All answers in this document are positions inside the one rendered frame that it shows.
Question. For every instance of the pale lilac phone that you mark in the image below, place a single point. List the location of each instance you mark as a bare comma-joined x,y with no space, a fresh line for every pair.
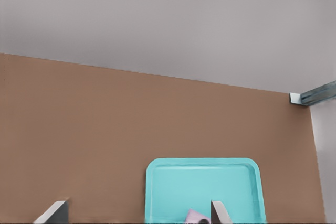
195,216

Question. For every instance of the pale blue-green tray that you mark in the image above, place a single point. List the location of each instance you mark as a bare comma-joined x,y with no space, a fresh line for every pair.
183,187

